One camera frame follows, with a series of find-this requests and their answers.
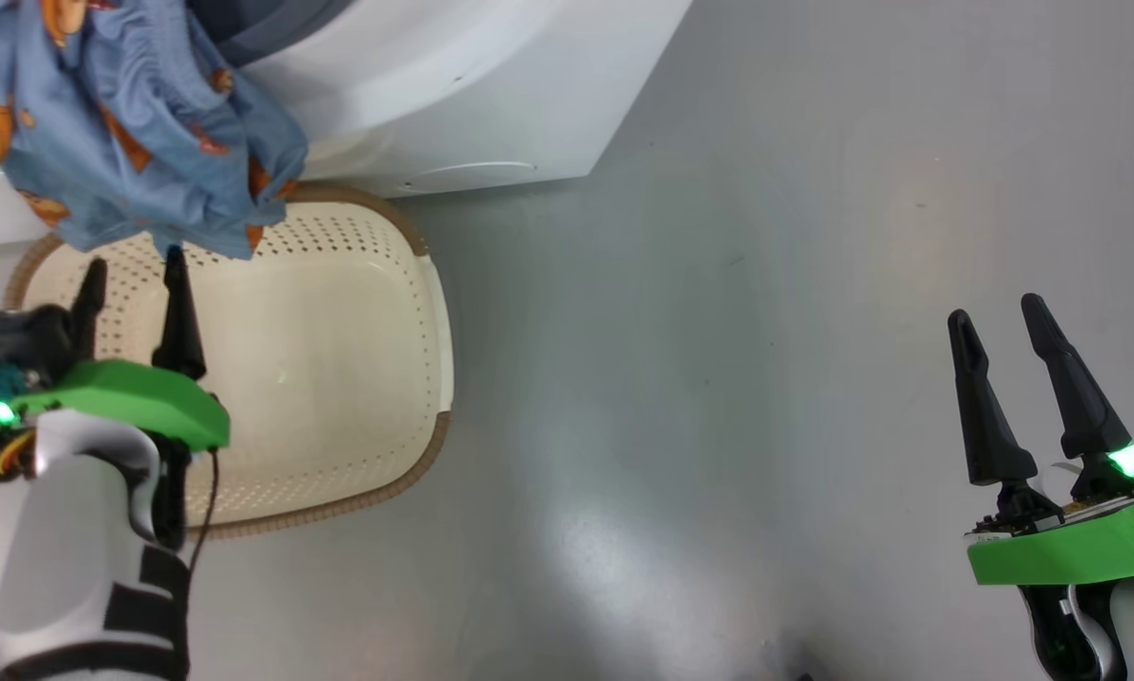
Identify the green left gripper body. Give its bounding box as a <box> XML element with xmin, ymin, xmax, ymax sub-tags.
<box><xmin>9</xmin><ymin>359</ymin><xmax>232</xmax><ymax>451</ymax></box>

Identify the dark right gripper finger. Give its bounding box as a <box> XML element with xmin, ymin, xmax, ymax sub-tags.
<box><xmin>947</xmin><ymin>308</ymin><xmax>1039</xmax><ymax>489</ymax></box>
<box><xmin>1021</xmin><ymin>293</ymin><xmax>1133</xmax><ymax>461</ymax></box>

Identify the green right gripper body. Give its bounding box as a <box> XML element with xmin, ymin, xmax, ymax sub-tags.
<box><xmin>966</xmin><ymin>426</ymin><xmax>1134</xmax><ymax>587</ymax></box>

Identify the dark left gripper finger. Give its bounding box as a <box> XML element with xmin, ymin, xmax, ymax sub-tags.
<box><xmin>151</xmin><ymin>244</ymin><xmax>209</xmax><ymax>380</ymax></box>
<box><xmin>69</xmin><ymin>257</ymin><xmax>110</xmax><ymax>361</ymax></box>

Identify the blue bear print garment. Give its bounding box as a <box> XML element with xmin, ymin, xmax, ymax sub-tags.
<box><xmin>0</xmin><ymin>0</ymin><xmax>309</xmax><ymax>262</ymax></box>

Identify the grey rubber door gasket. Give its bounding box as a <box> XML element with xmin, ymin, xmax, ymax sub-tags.
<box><xmin>188</xmin><ymin>0</ymin><xmax>356</xmax><ymax>68</ymax></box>

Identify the white washing machine body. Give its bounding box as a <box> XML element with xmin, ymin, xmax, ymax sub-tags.
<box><xmin>0</xmin><ymin>0</ymin><xmax>695</xmax><ymax>250</ymax></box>

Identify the cream perforated laundry basket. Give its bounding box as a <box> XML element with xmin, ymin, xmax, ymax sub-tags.
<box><xmin>4</xmin><ymin>183</ymin><xmax>454</xmax><ymax>541</ymax></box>

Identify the round white filter cover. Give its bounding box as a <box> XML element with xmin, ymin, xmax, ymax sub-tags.
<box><xmin>406</xmin><ymin>161</ymin><xmax>539</xmax><ymax>196</ymax></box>

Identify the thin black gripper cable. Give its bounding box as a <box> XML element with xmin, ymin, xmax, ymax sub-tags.
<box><xmin>183</xmin><ymin>447</ymin><xmax>220</xmax><ymax>570</ymax></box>

